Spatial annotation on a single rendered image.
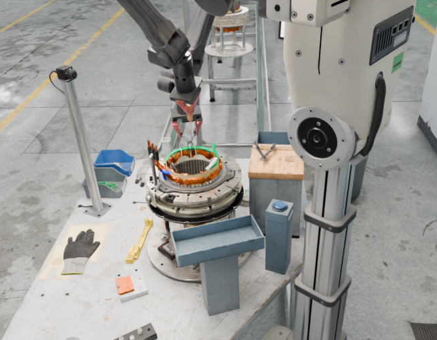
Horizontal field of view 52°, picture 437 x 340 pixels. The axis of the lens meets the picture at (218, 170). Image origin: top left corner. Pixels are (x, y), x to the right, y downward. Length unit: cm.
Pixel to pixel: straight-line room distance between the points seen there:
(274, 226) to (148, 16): 74
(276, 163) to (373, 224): 160
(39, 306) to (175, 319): 45
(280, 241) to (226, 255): 26
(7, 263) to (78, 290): 152
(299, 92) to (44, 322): 106
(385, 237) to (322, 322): 168
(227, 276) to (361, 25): 81
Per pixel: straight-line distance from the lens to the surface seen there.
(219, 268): 132
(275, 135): 180
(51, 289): 165
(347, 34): 84
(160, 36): 113
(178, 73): 123
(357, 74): 87
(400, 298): 266
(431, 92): 412
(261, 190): 158
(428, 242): 305
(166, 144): 152
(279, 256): 152
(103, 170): 208
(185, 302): 150
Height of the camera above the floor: 190
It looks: 32 degrees down
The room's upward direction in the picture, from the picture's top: 3 degrees counter-clockwise
